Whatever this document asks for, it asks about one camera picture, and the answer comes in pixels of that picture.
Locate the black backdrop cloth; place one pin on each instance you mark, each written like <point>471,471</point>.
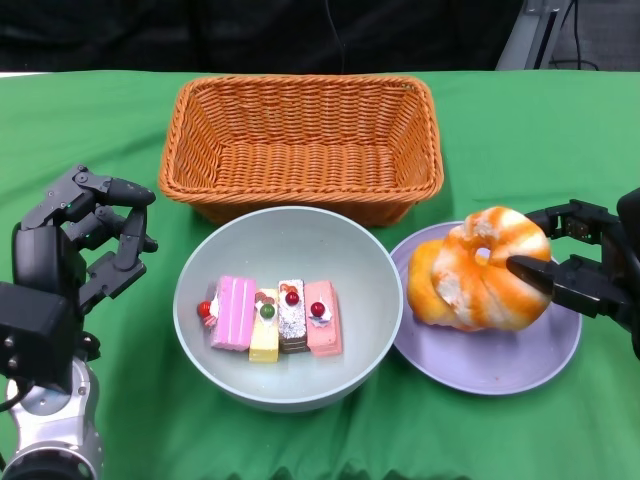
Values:
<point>150,35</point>

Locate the orange wicker basket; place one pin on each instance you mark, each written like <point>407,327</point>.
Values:
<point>300,165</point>

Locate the pink striped cake slice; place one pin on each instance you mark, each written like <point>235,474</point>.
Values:
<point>232,315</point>

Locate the green tablecloth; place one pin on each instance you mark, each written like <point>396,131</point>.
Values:
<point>75,140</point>

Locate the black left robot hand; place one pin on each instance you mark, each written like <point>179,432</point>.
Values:
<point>40,255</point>

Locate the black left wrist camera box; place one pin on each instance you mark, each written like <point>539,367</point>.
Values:
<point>35,335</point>

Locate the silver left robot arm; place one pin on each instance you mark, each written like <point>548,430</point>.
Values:
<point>55,435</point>

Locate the yellow cake slice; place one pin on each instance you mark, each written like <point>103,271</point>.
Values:
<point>264,340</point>

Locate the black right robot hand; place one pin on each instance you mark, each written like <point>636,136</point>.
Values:
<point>620,280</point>

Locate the pale green bowl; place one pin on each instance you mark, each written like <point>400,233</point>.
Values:
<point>300,240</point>

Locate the grey metal stand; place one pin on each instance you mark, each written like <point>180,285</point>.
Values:
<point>522,40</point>

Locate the salmon pink cake slice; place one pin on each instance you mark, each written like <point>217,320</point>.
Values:
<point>324,335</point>

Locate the chocolate cake slice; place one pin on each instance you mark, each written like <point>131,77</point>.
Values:
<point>292,325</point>

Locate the long orange bread loaf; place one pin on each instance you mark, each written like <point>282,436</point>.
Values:
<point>422,285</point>

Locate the lavender plate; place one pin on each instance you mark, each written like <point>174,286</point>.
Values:
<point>480,360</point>

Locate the twisted striped bread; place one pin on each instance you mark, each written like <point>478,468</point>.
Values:
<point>480,300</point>

